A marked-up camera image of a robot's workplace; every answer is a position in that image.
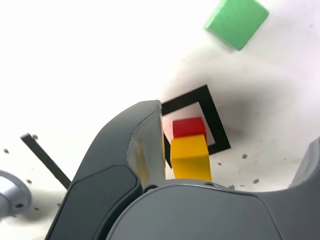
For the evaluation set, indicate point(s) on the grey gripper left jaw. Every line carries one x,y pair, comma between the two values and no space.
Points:
100,195

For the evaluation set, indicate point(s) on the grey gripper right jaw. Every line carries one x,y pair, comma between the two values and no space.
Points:
212,215

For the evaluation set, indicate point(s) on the yellow cube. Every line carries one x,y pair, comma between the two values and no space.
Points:
191,160

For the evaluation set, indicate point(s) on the red cube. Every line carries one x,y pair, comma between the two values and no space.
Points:
188,126

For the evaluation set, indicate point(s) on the green cube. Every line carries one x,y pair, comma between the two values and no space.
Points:
235,22

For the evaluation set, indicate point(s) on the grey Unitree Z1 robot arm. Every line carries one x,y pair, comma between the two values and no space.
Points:
12,192

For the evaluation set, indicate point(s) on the black tape square outline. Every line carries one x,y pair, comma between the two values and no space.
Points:
215,117

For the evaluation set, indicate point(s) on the black tape strip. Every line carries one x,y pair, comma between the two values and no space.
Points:
47,162

